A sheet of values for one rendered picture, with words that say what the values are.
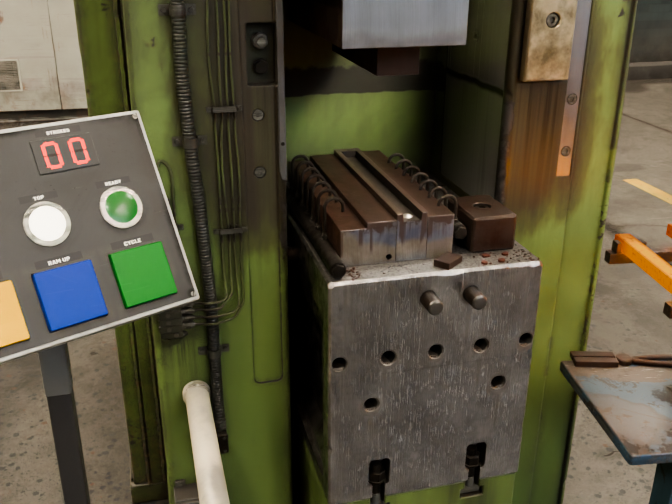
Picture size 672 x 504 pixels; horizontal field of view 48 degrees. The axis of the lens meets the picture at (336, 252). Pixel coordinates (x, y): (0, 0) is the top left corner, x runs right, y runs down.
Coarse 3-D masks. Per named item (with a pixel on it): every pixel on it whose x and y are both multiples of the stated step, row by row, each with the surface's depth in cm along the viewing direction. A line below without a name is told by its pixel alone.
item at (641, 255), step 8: (624, 240) 136; (632, 240) 136; (624, 248) 136; (632, 248) 133; (640, 248) 133; (648, 248) 133; (632, 256) 133; (640, 256) 130; (648, 256) 129; (656, 256) 129; (640, 264) 130; (648, 264) 128; (656, 264) 126; (664, 264) 126; (648, 272) 128; (656, 272) 125; (664, 272) 123; (656, 280) 125; (664, 280) 123
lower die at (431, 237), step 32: (320, 160) 159; (384, 160) 158; (352, 192) 139; (416, 192) 139; (352, 224) 127; (384, 224) 126; (416, 224) 127; (448, 224) 129; (352, 256) 126; (384, 256) 128; (416, 256) 130
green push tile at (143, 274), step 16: (112, 256) 99; (128, 256) 100; (144, 256) 101; (160, 256) 103; (128, 272) 100; (144, 272) 101; (160, 272) 102; (128, 288) 99; (144, 288) 101; (160, 288) 102; (176, 288) 103; (128, 304) 99
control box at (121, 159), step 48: (0, 144) 95; (96, 144) 102; (144, 144) 106; (0, 192) 94; (48, 192) 97; (96, 192) 100; (144, 192) 104; (0, 240) 92; (96, 240) 99; (144, 240) 103; (192, 288) 105; (48, 336) 93
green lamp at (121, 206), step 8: (120, 192) 102; (112, 200) 101; (120, 200) 102; (128, 200) 102; (112, 208) 101; (120, 208) 101; (128, 208) 102; (136, 208) 103; (112, 216) 101; (120, 216) 101; (128, 216) 102
